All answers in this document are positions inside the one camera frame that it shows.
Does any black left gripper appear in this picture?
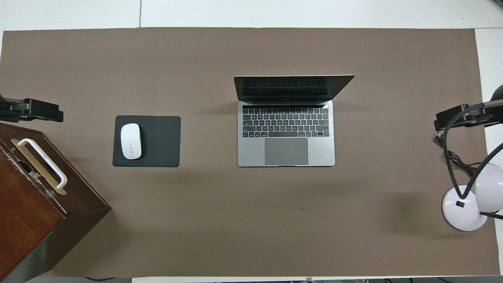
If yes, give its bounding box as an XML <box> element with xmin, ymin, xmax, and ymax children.
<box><xmin>0</xmin><ymin>94</ymin><xmax>64</xmax><ymax>121</ymax></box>

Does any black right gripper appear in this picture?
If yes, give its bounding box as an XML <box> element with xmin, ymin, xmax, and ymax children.
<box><xmin>435</xmin><ymin>85</ymin><xmax>503</xmax><ymax>131</ymax></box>

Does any grey laptop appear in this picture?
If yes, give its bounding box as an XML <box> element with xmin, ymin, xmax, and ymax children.
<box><xmin>234</xmin><ymin>75</ymin><xmax>355</xmax><ymax>167</ymax></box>

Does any white computer mouse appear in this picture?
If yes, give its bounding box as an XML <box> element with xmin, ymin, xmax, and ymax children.
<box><xmin>120</xmin><ymin>123</ymin><xmax>142</xmax><ymax>160</ymax></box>

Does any white desk lamp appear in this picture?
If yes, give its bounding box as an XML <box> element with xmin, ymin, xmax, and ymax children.
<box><xmin>442</xmin><ymin>163</ymin><xmax>503</xmax><ymax>232</ymax></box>

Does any dark brown wooden box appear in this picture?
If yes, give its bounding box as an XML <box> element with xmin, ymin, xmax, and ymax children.
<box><xmin>0</xmin><ymin>123</ymin><xmax>112</xmax><ymax>282</ymax></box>

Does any black mouse pad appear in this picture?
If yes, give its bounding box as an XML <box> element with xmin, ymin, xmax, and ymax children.
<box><xmin>112</xmin><ymin>115</ymin><xmax>182</xmax><ymax>168</ymax></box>

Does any brown table mat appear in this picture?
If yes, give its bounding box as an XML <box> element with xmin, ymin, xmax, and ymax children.
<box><xmin>0</xmin><ymin>28</ymin><xmax>500</xmax><ymax>277</ymax></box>

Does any black lamp power cable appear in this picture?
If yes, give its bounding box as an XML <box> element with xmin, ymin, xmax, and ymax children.
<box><xmin>433</xmin><ymin>133</ymin><xmax>482</xmax><ymax>177</ymax></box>

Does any white box handle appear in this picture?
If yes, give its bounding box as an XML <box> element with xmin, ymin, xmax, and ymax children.
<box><xmin>18</xmin><ymin>138</ymin><xmax>68</xmax><ymax>190</ymax></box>

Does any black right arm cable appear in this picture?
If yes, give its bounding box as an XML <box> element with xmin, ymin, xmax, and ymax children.
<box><xmin>442</xmin><ymin>100</ymin><xmax>503</xmax><ymax>200</ymax></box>

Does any brass handle plate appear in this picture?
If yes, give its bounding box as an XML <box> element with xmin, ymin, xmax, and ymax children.
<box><xmin>11</xmin><ymin>138</ymin><xmax>67</xmax><ymax>196</ymax></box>

